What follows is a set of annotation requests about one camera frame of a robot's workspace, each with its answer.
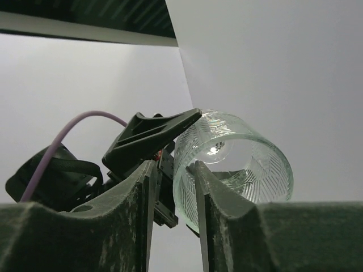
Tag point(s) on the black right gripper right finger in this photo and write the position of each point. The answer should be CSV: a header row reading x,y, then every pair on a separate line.
x,y
239,235

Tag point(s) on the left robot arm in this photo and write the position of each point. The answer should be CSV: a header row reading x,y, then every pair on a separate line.
x,y
68,182

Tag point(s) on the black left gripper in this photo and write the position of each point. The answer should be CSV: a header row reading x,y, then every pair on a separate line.
x,y
150,138

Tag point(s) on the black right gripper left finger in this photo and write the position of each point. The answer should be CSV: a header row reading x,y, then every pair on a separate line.
x,y
111,232

